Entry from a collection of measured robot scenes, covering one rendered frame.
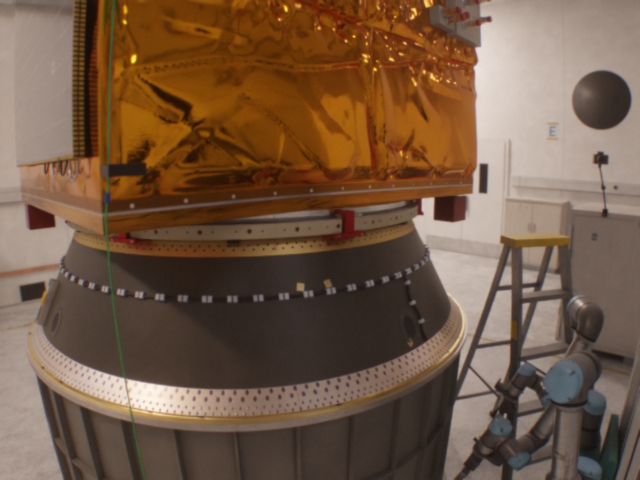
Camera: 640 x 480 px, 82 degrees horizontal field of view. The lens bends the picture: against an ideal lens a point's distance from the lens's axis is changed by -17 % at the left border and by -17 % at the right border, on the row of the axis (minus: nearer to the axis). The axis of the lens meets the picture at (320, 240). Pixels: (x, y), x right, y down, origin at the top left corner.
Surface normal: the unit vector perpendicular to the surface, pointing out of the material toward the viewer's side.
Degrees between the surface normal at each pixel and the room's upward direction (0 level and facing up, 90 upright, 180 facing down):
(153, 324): 62
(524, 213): 90
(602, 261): 90
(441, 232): 90
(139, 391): 43
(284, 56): 88
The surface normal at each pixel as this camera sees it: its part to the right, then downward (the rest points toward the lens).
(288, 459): 0.26, 0.18
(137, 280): -0.23, -0.30
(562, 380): -0.87, -0.04
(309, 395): 0.22, -0.60
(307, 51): 0.64, -0.04
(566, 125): -0.69, 0.13
